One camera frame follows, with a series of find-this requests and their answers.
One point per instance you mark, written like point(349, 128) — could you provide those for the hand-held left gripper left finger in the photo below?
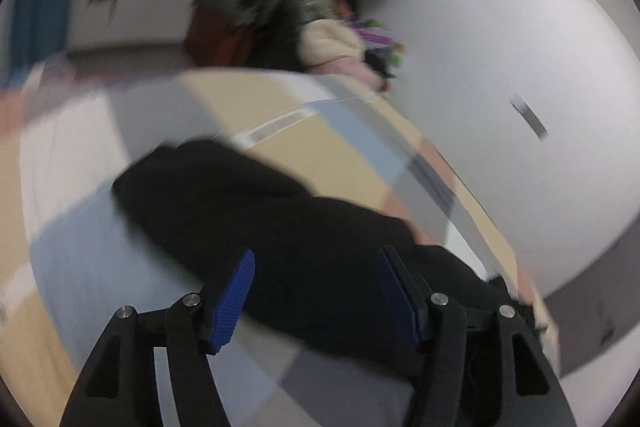
point(235, 287)

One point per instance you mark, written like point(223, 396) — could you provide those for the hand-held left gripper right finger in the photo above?
point(397, 292)

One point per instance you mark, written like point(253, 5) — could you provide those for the black coat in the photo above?
point(300, 232)

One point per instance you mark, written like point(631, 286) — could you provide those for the pile of mixed clothes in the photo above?
point(280, 22)

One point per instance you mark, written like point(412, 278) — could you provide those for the bed with checkered sheet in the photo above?
point(75, 187)

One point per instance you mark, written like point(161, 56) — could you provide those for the pink garment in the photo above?
point(350, 69)

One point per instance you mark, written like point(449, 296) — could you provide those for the purple printed package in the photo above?
point(375, 34)

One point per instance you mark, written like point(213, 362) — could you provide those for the cream fleece garment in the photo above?
point(330, 42)

